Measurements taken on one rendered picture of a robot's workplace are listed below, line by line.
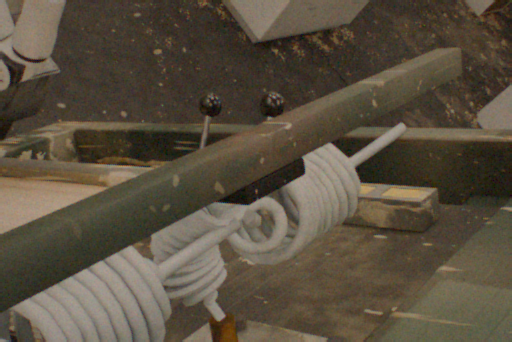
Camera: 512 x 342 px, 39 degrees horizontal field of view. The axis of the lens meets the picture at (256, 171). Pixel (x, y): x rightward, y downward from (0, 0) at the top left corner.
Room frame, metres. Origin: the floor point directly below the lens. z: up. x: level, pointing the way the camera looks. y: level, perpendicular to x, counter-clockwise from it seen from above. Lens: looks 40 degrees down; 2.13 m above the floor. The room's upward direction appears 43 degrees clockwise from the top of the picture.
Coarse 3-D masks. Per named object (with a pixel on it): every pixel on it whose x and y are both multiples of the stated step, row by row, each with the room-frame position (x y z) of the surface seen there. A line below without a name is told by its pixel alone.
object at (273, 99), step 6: (264, 96) 0.86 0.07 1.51; (270, 96) 0.86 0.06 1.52; (276, 96) 0.86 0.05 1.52; (264, 102) 0.85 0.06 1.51; (270, 102) 0.85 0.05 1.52; (276, 102) 0.85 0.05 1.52; (282, 102) 0.86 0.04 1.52; (264, 108) 0.85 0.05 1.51; (270, 108) 0.85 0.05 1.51; (276, 108) 0.85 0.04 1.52; (282, 108) 0.86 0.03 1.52; (264, 114) 0.85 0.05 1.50; (270, 114) 0.85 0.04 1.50; (276, 114) 0.85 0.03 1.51
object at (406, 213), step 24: (0, 168) 0.86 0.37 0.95; (24, 168) 0.85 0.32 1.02; (48, 168) 0.85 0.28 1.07; (72, 168) 0.85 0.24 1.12; (96, 168) 0.85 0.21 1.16; (120, 168) 0.85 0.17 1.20; (144, 168) 0.85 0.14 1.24; (384, 192) 0.77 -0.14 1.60; (432, 192) 0.77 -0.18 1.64; (360, 216) 0.74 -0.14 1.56; (384, 216) 0.74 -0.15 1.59; (408, 216) 0.73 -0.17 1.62; (432, 216) 0.76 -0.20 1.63
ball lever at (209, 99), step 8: (208, 96) 0.88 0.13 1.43; (216, 96) 0.88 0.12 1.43; (200, 104) 0.87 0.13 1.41; (208, 104) 0.87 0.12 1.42; (216, 104) 0.87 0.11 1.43; (208, 112) 0.86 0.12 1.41; (216, 112) 0.87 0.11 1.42; (208, 120) 0.86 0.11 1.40; (208, 128) 0.86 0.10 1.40; (200, 144) 0.84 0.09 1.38
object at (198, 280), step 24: (288, 168) 0.29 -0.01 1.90; (240, 192) 0.25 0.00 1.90; (264, 192) 0.26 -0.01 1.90; (192, 216) 0.27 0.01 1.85; (216, 216) 0.30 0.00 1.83; (240, 216) 0.28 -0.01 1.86; (168, 240) 0.27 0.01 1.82; (192, 240) 0.27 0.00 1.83; (192, 264) 0.27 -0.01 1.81; (216, 264) 0.29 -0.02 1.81; (168, 288) 0.28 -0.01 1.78; (192, 288) 0.27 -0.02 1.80; (216, 288) 0.28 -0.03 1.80; (216, 312) 0.28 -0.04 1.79; (192, 336) 0.30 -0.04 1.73; (216, 336) 0.27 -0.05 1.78; (240, 336) 0.31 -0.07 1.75; (264, 336) 0.31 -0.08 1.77; (288, 336) 0.32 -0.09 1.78; (312, 336) 0.32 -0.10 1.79; (336, 336) 0.31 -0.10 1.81
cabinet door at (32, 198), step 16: (0, 192) 0.78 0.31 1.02; (16, 192) 0.78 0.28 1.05; (32, 192) 0.78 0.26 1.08; (48, 192) 0.78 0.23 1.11; (64, 192) 0.78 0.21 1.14; (80, 192) 0.78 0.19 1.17; (96, 192) 0.78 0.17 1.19; (0, 208) 0.70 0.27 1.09; (16, 208) 0.71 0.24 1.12; (32, 208) 0.71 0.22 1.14; (48, 208) 0.71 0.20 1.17; (0, 224) 0.64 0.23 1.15; (16, 224) 0.64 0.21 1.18
